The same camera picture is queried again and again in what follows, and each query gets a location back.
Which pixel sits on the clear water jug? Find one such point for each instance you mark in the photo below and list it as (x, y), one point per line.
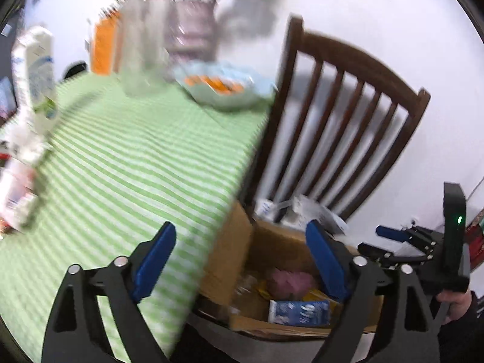
(143, 45)

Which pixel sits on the red fabric item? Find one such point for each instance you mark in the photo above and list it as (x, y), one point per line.
(477, 242)

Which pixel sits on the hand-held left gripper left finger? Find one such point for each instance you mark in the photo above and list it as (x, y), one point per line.
(155, 261)

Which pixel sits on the black cap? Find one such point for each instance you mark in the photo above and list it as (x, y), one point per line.
(75, 70)

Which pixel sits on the cardboard box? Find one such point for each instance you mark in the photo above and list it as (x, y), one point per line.
(230, 257)

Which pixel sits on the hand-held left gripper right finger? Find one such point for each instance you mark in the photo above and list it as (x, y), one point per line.
(327, 261)

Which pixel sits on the person's right hand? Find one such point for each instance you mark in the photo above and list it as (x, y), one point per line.
(459, 304)

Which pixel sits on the pile of small oranges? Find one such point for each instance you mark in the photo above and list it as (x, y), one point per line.
(211, 83)

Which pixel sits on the pink glass vase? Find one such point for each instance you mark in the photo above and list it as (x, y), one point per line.
(193, 26)

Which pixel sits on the yellow snack packet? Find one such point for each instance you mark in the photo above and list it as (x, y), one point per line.
(317, 295)

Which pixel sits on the white power strip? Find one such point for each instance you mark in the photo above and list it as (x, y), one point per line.
(321, 215)

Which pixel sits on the dark wooden chair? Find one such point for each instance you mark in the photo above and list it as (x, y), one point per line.
(340, 64)

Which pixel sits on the scalloped green white bowl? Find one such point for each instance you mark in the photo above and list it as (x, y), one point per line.
(227, 102)

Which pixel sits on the person's right forearm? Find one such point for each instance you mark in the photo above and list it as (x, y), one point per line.
(465, 342)

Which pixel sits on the white milk carton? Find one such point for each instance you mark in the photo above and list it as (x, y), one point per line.
(36, 64)

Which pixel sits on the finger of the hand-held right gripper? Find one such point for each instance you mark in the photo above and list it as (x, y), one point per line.
(393, 232)
(400, 260)

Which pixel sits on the pink cloth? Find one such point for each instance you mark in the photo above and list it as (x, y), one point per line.
(289, 281)

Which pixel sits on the orange carton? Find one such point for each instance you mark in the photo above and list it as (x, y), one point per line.
(106, 45)

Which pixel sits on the blue carton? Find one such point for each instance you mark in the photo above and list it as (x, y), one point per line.
(298, 312)

